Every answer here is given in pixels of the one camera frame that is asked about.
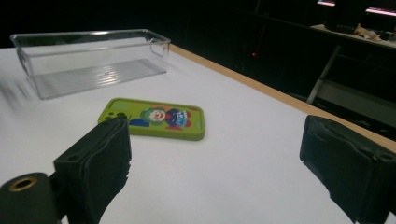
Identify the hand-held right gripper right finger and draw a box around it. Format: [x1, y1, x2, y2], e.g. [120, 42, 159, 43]
[299, 114, 396, 224]

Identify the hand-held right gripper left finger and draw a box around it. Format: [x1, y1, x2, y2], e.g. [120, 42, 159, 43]
[53, 116, 133, 224]

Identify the clear plastic container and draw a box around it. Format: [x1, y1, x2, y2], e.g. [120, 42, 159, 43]
[9, 28, 172, 101]

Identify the green cartoon phone case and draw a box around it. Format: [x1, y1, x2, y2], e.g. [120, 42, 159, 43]
[97, 97, 205, 142]

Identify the white metal stand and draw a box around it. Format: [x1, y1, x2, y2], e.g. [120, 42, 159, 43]
[305, 45, 396, 129]

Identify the cluttered background desk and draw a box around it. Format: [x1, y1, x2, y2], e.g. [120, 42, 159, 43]
[310, 23, 396, 49]

